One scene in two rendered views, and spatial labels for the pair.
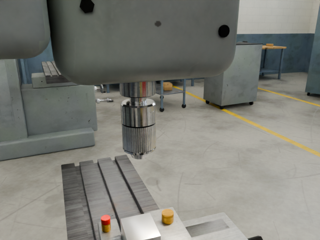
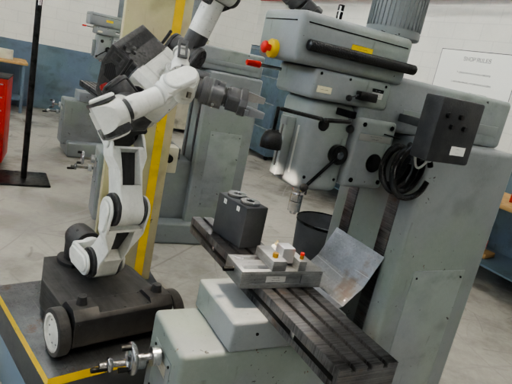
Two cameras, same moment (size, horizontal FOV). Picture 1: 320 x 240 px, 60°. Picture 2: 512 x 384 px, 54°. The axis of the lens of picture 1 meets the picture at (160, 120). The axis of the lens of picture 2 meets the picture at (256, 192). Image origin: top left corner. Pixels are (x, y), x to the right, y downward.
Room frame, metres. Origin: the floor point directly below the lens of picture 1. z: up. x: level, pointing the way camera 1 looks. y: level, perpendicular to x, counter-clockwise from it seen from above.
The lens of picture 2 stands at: (2.13, -0.42, 1.71)
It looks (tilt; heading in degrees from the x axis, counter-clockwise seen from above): 14 degrees down; 170
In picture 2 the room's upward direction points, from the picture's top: 12 degrees clockwise
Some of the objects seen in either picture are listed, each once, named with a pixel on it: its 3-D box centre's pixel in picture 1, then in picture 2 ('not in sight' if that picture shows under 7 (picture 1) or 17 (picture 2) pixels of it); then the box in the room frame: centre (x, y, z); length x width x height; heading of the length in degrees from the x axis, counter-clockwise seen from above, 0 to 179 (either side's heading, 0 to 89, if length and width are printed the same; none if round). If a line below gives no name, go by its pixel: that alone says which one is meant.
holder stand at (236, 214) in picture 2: not in sight; (239, 217); (-0.01, -0.11, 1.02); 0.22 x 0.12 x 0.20; 31
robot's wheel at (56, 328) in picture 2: not in sight; (56, 331); (0.25, -0.79, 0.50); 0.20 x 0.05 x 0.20; 34
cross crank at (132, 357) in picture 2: not in sight; (141, 356); (0.54, -0.44, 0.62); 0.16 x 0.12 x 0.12; 111
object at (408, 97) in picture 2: not in sight; (420, 109); (0.18, 0.50, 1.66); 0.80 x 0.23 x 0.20; 111
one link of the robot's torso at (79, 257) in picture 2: not in sight; (97, 257); (-0.12, -0.72, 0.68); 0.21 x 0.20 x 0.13; 34
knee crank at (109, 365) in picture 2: not in sight; (120, 363); (0.42, -0.52, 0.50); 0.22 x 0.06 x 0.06; 111
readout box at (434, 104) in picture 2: not in sight; (448, 130); (0.57, 0.43, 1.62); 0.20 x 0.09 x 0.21; 111
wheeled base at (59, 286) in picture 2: not in sight; (97, 276); (-0.10, -0.71, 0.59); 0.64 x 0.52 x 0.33; 34
